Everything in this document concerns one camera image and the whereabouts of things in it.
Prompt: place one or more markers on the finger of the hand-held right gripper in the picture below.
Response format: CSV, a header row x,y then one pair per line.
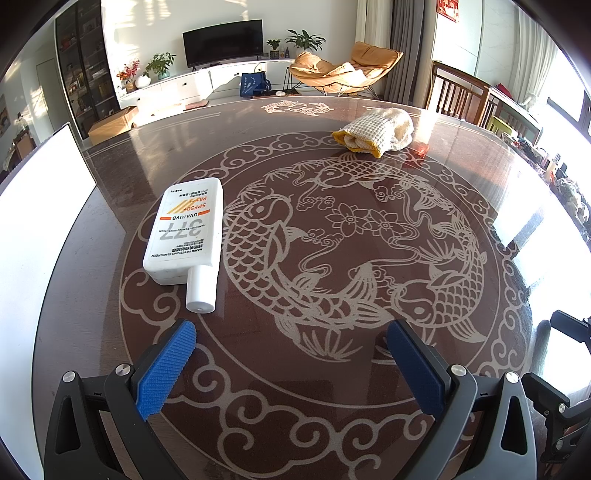
x,y
558,415
575,325

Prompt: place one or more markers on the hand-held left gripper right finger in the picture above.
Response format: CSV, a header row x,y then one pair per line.
x,y
415,364

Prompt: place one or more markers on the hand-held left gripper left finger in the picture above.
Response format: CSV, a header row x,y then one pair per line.
x,y
166,369

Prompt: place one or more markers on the white sunscreen bottle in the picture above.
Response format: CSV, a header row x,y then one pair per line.
x,y
184,230

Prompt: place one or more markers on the cluttered side shelf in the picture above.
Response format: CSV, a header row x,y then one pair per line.
x,y
554,170

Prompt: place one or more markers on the dark wooden dining chair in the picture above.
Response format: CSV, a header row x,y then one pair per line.
x,y
457,92
512,120

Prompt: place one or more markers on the cream waffle-weave towel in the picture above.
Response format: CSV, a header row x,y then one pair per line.
x,y
374,131

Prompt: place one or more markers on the brown cardboard box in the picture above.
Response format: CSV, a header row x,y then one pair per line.
x,y
111,124

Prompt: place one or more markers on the white television cabinet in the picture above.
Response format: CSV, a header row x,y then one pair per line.
x,y
194,85

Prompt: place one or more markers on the round white vase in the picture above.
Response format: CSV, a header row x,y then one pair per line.
x,y
142,81

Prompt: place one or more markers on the red flowers in vase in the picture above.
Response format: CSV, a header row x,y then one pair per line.
x,y
128,76

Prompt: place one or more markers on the blue tote bag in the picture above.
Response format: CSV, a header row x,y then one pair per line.
x,y
255,85

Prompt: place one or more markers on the bushy green potted plant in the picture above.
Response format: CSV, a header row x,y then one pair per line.
x,y
159,67

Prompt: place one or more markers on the orange lounge chair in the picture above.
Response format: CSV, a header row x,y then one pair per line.
x,y
323,71

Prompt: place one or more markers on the grey curtain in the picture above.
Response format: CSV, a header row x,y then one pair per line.
x,y
408,50

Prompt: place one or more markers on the dark glass display cabinet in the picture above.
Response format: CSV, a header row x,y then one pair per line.
x,y
85,64

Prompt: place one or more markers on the black flat television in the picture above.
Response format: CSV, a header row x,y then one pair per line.
x,y
224,44

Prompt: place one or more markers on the small green potted plant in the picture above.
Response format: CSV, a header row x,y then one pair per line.
x,y
274,48

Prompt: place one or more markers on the large leafy potted plant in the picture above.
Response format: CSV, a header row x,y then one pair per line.
x,y
304,41

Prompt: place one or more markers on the white sheer curtain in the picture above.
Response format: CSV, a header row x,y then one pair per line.
x,y
368,23

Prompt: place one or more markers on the red wall hanging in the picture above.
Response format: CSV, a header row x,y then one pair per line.
x,y
449,10

